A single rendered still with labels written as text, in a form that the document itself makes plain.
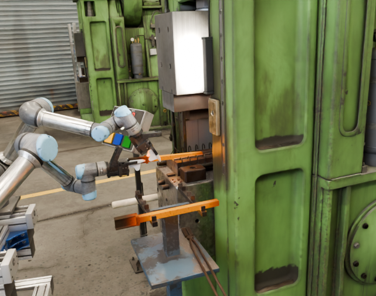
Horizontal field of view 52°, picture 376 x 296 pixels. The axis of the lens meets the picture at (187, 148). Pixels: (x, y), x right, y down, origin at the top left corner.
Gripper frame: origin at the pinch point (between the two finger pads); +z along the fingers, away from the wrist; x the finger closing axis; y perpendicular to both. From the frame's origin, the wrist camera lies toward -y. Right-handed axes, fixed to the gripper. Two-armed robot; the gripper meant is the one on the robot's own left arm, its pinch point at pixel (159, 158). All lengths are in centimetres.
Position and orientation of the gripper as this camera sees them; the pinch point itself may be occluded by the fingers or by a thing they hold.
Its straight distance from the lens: 214.1
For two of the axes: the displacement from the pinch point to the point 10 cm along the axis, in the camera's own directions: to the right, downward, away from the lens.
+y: -7.9, 6.0, -1.5
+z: 5.0, 7.7, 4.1
